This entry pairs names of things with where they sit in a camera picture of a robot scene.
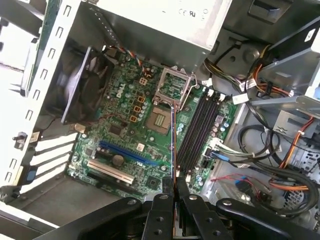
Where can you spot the black open PC case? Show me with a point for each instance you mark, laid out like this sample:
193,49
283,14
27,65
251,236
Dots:
56,62

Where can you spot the black case fan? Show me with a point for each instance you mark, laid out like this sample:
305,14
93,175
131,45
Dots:
85,85

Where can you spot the CPU socket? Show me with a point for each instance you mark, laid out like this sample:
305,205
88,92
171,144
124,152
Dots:
158,121

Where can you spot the black RAM stick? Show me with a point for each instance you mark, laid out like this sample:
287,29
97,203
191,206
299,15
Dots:
174,140

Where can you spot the green motherboard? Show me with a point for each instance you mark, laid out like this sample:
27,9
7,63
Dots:
120,107

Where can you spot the beige expansion slot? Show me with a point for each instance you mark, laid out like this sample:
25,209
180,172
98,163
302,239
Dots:
110,172

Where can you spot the grey power supply unit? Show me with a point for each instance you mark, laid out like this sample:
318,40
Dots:
162,32

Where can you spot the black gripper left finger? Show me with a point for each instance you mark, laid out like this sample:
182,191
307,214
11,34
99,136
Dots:
160,217

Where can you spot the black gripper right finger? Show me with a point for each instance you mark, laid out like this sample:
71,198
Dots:
200,220

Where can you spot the blue expansion slot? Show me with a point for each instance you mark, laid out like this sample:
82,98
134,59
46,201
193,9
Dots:
130,153

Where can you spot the black RAM slot white clips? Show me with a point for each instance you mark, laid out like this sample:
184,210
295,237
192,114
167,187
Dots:
195,130
205,130

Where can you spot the metal socket cover frame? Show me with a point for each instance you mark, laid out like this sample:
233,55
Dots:
160,86

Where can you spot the silver coin battery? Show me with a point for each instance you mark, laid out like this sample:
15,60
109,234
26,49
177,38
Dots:
118,160

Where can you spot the grey metal drive cage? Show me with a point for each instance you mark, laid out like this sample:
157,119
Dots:
300,70

